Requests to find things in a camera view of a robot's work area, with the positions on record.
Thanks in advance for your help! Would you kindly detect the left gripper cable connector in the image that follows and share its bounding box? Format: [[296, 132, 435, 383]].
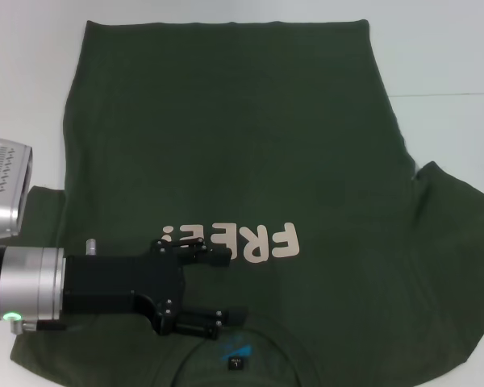
[[9, 317, 67, 336]]

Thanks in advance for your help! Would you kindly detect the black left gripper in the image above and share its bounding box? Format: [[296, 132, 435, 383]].
[[62, 236, 249, 341]]

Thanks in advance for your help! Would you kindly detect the dark green printed t-shirt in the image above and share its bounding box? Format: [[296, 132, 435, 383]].
[[8, 18, 484, 387]]

